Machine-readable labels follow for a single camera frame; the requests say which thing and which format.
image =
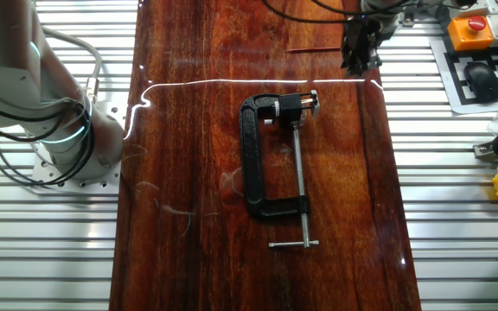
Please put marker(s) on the black and white marker sheet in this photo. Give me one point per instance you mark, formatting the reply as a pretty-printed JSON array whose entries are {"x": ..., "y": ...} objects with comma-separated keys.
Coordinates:
[{"x": 452, "y": 73}]

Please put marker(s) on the black computer mouse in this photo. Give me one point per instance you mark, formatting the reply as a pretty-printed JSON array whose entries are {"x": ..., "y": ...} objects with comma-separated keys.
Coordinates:
[{"x": 482, "y": 82}]

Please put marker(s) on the red round button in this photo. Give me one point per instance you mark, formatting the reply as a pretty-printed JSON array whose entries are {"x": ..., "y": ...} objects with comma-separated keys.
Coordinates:
[{"x": 469, "y": 33}]

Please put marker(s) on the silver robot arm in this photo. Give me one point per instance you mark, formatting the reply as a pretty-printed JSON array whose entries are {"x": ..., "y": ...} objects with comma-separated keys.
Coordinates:
[{"x": 24, "y": 86}]

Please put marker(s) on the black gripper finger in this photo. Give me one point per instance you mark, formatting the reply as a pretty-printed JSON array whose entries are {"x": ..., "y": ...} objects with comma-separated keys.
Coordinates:
[
  {"x": 350, "y": 64},
  {"x": 370, "y": 63}
]

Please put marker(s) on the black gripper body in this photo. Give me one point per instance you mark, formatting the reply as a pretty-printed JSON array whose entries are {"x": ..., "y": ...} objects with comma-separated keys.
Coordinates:
[{"x": 361, "y": 36}]

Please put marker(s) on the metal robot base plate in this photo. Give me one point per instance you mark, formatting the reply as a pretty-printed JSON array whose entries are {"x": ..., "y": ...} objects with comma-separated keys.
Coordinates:
[{"x": 106, "y": 147}]

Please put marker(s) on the red pencil with eraser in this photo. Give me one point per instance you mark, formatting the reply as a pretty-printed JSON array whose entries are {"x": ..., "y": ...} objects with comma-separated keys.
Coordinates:
[{"x": 314, "y": 49}]

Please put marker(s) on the black C-clamp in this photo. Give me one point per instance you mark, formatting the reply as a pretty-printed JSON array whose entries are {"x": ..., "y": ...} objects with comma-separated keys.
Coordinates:
[{"x": 253, "y": 164}]

